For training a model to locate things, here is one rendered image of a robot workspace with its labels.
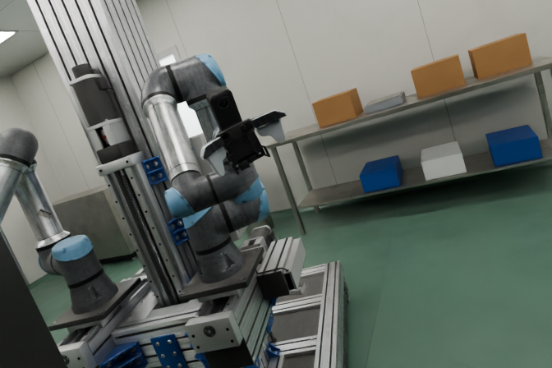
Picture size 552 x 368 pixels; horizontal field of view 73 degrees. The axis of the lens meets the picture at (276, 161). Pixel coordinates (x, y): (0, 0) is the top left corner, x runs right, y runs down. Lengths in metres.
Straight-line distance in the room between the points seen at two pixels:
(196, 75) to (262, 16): 2.87
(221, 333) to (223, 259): 0.20
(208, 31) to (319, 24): 1.21
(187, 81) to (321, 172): 2.97
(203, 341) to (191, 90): 0.69
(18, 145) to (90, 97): 0.27
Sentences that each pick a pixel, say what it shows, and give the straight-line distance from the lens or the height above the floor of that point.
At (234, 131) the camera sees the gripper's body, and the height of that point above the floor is 1.24.
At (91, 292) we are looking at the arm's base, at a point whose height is 0.87.
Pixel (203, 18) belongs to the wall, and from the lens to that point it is 4.25.
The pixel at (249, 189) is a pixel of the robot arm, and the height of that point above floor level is 1.09.
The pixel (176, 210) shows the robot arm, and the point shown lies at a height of 1.11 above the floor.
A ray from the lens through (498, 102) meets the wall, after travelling 3.67.
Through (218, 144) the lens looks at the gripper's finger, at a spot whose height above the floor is 1.23.
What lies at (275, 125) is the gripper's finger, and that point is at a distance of 0.65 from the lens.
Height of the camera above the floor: 1.27
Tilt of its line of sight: 9 degrees down
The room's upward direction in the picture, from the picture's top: 20 degrees counter-clockwise
